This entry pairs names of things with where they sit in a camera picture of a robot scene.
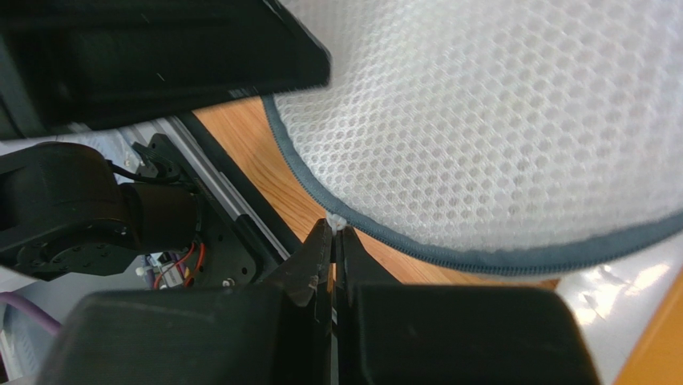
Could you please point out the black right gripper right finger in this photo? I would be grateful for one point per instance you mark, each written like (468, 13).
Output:
(394, 333)

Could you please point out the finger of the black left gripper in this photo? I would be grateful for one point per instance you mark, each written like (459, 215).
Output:
(109, 64)

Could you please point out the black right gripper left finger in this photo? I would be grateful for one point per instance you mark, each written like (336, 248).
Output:
(273, 332)

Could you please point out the white mesh laundry bag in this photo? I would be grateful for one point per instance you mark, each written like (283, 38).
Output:
(504, 138)

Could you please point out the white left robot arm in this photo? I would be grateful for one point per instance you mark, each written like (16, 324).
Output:
(103, 160)

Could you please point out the orange plastic folder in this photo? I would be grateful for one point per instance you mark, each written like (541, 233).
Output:
(657, 357)

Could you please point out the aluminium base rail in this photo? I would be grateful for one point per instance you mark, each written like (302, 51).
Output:
(245, 237)

